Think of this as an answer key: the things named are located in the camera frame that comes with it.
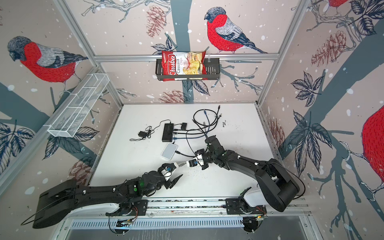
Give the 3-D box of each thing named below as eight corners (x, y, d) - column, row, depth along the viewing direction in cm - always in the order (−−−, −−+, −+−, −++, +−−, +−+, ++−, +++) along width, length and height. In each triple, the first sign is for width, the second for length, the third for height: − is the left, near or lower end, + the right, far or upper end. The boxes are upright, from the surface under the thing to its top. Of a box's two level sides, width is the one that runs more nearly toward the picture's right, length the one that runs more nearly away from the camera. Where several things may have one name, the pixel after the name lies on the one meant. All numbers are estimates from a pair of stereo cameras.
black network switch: (162, 141, 100) (161, 138, 97) (165, 125, 110) (164, 121, 106) (172, 141, 100) (171, 138, 97) (174, 125, 109) (173, 121, 106)
